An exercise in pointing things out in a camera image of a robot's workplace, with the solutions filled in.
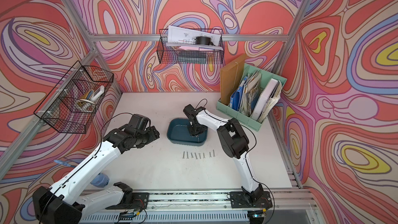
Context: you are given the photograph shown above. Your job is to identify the teal plastic storage tray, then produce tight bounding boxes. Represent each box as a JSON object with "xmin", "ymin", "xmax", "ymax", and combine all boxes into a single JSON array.
[{"xmin": 167, "ymin": 118, "xmax": 207, "ymax": 146}]

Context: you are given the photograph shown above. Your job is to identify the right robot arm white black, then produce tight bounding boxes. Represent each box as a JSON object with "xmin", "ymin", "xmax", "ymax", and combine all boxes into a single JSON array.
[{"xmin": 183, "ymin": 104, "xmax": 264, "ymax": 206}]

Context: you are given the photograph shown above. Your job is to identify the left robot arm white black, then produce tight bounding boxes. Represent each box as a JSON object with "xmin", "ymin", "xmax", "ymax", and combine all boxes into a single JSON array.
[{"xmin": 33, "ymin": 114, "xmax": 160, "ymax": 224}]

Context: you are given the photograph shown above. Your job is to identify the green file organizer box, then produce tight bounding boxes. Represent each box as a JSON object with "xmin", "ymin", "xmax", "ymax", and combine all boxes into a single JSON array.
[{"xmin": 216, "ymin": 63, "xmax": 287, "ymax": 131}]

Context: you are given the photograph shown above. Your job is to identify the blue folder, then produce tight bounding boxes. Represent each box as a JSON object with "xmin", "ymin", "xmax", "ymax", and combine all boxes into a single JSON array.
[{"xmin": 229, "ymin": 76, "xmax": 248, "ymax": 111}]

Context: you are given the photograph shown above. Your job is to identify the brown cardboard folder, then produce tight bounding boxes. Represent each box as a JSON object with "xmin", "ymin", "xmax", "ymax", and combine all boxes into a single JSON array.
[{"xmin": 220, "ymin": 55, "xmax": 248, "ymax": 105}]

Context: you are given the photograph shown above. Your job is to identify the stack of papers in organizer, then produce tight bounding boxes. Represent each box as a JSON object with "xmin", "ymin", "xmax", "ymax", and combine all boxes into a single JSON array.
[{"xmin": 239, "ymin": 71, "xmax": 262, "ymax": 117}]

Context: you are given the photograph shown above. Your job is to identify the white binder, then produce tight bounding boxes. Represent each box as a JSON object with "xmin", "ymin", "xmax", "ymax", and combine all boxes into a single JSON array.
[{"xmin": 251, "ymin": 78, "xmax": 279, "ymax": 122}]

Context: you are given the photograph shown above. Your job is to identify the black tape roll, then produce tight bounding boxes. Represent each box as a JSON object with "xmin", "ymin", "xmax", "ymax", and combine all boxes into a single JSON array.
[{"xmin": 195, "ymin": 36, "xmax": 214, "ymax": 46}]

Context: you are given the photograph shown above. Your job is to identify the white paper sheets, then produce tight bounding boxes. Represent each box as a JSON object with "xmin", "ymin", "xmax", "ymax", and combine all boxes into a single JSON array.
[{"xmin": 165, "ymin": 26, "xmax": 224, "ymax": 51}]

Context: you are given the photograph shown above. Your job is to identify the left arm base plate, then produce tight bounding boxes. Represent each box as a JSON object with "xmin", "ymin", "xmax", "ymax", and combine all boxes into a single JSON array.
[{"xmin": 106, "ymin": 192, "xmax": 149, "ymax": 210}]

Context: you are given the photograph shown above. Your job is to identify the black wire basket left wall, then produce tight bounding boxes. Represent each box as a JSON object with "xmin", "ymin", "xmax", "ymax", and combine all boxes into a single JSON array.
[{"xmin": 34, "ymin": 61, "xmax": 114, "ymax": 134}]

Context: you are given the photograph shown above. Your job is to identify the black wire basket wall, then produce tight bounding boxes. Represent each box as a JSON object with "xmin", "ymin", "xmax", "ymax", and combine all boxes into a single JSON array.
[
  {"xmin": 34, "ymin": 61, "xmax": 114, "ymax": 134},
  {"xmin": 157, "ymin": 26, "xmax": 224, "ymax": 65}
]

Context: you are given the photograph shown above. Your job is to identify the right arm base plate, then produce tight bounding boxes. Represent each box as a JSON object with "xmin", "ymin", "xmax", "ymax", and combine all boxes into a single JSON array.
[{"xmin": 227, "ymin": 191, "xmax": 273, "ymax": 209}]

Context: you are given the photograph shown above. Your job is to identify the black wire basket back wall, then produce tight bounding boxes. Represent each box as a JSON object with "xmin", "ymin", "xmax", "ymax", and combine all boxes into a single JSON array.
[{"xmin": 157, "ymin": 26, "xmax": 224, "ymax": 65}]

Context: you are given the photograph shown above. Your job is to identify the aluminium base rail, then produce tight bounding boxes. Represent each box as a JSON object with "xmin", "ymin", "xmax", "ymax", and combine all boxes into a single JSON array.
[{"xmin": 80, "ymin": 189, "xmax": 325, "ymax": 224}]

